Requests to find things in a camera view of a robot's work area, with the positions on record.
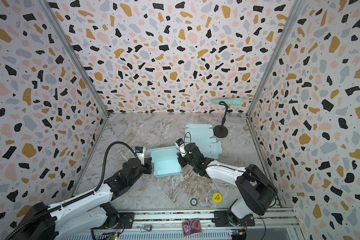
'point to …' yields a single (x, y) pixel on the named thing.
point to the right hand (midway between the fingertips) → (178, 150)
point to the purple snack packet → (191, 227)
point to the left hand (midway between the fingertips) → (154, 156)
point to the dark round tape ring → (193, 202)
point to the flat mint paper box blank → (202, 135)
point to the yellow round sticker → (217, 197)
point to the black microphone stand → (221, 131)
